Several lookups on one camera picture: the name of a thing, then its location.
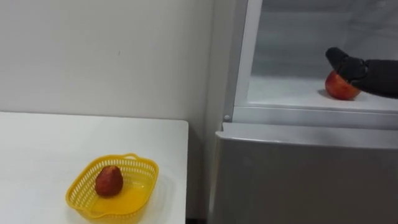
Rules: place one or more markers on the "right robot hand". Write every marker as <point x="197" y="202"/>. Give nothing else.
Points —
<point x="373" y="76"/>

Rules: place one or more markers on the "red apple soft toy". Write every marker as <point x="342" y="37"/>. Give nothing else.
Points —
<point x="338" y="88"/>

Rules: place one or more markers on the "grey fridge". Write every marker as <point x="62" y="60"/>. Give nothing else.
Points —
<point x="298" y="161"/>

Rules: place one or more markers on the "yellow plastic basket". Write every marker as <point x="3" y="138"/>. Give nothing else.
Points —
<point x="130" y="193"/>

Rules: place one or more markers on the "red strawberry soft toy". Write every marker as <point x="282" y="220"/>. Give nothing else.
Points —
<point x="108" y="182"/>

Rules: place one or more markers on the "white table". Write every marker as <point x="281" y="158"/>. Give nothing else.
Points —
<point x="62" y="146"/>

